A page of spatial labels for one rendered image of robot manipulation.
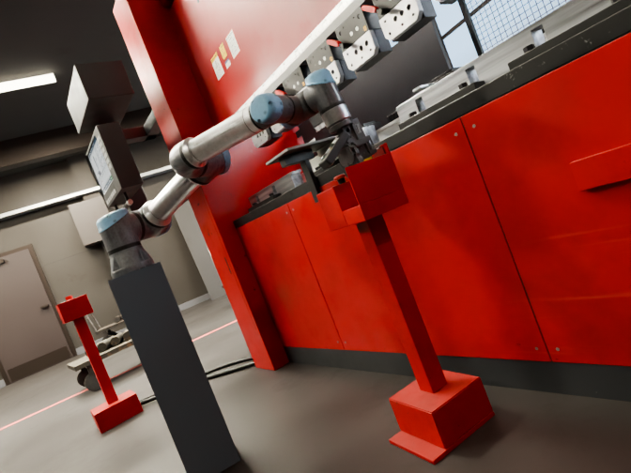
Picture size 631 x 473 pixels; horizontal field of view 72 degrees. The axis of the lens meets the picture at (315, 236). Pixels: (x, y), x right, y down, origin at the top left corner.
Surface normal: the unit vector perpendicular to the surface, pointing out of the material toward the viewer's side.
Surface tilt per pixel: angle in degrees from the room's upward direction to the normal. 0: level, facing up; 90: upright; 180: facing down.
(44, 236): 90
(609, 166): 90
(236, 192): 90
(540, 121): 90
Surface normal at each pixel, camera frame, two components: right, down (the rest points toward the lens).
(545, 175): -0.76, 0.32
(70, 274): 0.38, -0.11
